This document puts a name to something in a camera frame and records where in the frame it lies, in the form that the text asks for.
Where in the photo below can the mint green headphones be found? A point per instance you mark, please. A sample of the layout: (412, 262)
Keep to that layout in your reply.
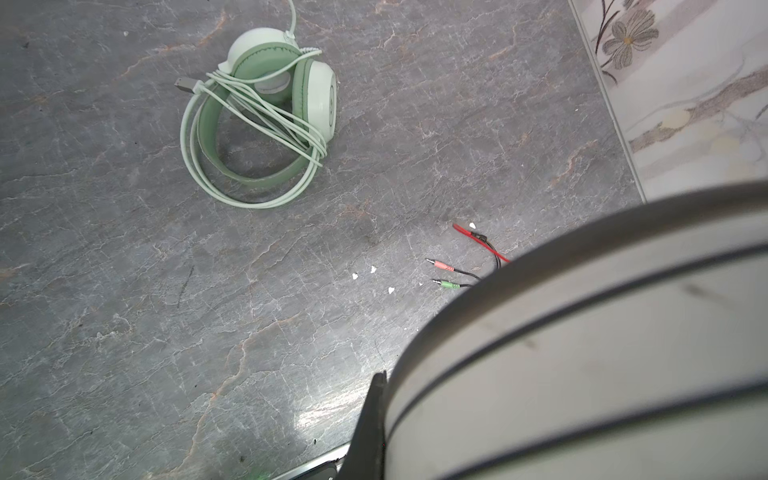
(275, 86)

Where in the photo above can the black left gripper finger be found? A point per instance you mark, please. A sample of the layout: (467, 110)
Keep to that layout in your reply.
(364, 458)

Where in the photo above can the white black headphones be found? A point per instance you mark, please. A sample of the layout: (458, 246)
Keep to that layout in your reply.
(634, 347)

